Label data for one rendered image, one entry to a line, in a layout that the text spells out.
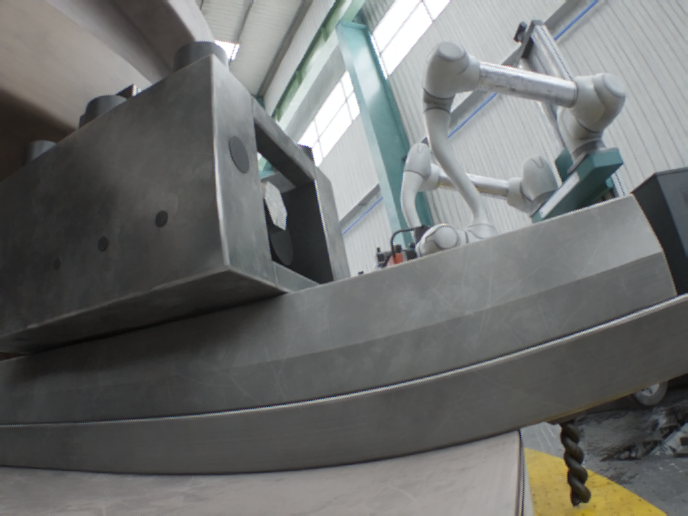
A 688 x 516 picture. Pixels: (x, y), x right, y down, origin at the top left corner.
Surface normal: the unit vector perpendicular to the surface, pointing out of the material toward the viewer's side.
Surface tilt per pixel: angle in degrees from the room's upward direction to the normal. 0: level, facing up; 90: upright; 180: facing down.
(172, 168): 90
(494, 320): 90
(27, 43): 90
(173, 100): 90
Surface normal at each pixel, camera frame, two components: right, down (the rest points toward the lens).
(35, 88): 0.90, -0.29
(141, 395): -0.32, -0.25
